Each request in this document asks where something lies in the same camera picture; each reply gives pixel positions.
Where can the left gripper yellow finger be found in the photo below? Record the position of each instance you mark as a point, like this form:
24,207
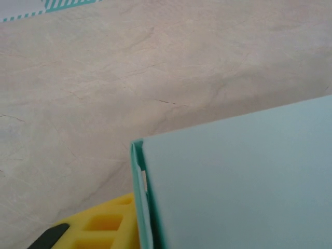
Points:
125,233

